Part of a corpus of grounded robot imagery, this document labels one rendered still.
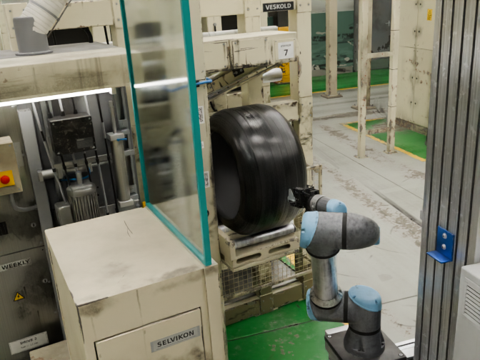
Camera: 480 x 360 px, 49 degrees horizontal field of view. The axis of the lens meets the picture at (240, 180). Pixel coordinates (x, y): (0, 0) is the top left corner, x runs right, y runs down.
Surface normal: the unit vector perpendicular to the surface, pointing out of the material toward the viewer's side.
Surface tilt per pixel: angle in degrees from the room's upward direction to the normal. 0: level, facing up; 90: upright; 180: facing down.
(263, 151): 58
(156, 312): 90
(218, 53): 90
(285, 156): 65
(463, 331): 90
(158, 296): 90
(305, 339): 0
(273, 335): 0
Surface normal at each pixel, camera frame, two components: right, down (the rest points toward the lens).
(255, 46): 0.46, 0.27
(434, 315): -0.95, 0.15
